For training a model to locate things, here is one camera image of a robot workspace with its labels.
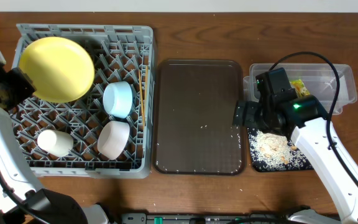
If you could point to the light blue bowl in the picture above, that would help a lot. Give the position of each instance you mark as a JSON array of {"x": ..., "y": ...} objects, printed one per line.
[{"x": 117, "y": 99}]

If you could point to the black rectangular tray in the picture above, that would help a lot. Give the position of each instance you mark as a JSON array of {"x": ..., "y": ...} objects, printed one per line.
[{"x": 305, "y": 165}]

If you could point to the yellow plate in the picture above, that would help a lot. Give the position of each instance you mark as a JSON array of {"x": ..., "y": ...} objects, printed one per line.
[{"x": 60, "y": 69}]

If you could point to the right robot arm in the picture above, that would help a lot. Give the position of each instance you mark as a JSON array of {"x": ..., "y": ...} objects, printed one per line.
[{"x": 307, "y": 124}]

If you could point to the wooden chopstick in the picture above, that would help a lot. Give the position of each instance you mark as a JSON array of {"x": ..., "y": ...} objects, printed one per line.
[
  {"x": 141, "y": 98},
  {"x": 145, "y": 86}
]

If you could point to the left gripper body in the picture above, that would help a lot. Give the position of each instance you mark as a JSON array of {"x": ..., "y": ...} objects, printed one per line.
[{"x": 18, "y": 83}]

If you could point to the green snack wrapper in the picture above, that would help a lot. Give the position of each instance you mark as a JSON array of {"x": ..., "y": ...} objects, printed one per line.
[{"x": 300, "y": 88}]

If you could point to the dark brown serving tray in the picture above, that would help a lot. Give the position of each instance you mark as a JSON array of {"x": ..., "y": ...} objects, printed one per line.
[{"x": 193, "y": 113}]

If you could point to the rice and food scraps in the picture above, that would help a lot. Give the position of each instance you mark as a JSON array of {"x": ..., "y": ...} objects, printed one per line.
[{"x": 272, "y": 151}]

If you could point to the grey plastic dish rack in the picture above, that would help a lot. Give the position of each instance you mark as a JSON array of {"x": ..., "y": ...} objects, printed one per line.
[{"x": 118, "y": 52}]

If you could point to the clear plastic bin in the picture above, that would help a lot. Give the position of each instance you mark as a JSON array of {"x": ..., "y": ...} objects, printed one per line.
[{"x": 318, "y": 78}]

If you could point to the pink bowl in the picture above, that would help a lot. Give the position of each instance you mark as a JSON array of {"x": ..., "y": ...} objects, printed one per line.
[{"x": 113, "y": 139}]

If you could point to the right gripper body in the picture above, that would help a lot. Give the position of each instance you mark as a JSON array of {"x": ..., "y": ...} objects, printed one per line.
[{"x": 266, "y": 127}]

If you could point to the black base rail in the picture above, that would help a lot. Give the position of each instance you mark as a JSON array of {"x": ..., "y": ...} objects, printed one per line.
[{"x": 206, "y": 218}]

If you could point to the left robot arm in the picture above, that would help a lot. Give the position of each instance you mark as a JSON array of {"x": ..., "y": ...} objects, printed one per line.
[{"x": 21, "y": 192}]

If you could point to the white cup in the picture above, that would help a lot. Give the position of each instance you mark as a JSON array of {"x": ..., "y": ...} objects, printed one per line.
[{"x": 57, "y": 143}]

